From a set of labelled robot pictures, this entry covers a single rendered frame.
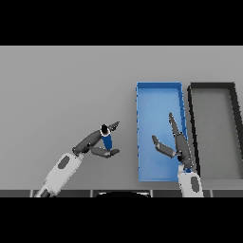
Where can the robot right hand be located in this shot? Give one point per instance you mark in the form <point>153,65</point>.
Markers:
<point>181,146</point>

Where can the blue bin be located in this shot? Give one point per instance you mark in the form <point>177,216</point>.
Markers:
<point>159,133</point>

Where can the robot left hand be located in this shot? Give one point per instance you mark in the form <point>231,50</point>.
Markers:
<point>90,141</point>

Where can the dark grey bin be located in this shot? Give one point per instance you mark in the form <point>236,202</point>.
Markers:
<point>218,131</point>

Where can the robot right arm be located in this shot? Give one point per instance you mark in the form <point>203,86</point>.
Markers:
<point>191,184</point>

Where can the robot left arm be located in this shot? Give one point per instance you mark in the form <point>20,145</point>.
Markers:
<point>62,172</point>

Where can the blue pipe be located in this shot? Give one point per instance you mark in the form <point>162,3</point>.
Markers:
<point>107,139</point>

